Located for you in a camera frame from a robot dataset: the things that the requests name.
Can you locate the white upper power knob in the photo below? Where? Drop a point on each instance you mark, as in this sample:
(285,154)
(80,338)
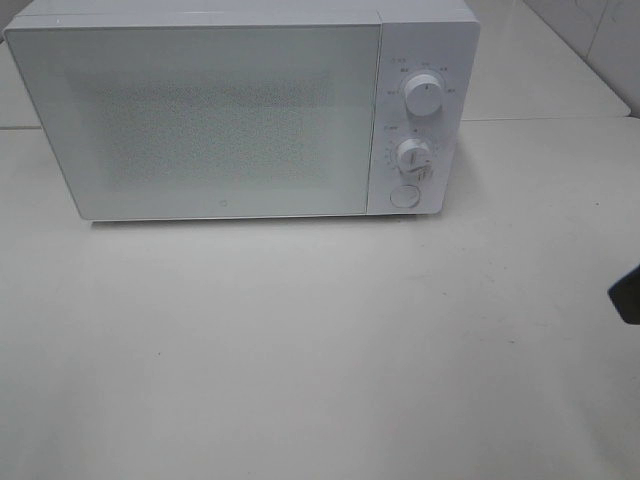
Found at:
(423,94)

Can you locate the white timer knob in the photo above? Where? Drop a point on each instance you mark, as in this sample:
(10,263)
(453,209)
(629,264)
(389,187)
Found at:
(413,156)

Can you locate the round door release button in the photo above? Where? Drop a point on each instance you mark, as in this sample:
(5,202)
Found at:
(405,196)

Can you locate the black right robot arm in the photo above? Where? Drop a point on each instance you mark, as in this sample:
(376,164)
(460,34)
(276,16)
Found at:
(625,297)

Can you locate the white microwave oven body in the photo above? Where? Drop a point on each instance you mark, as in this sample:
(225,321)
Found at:
(415,37)

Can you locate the white microwave door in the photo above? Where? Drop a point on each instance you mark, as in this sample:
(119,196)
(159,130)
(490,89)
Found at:
(190,123)

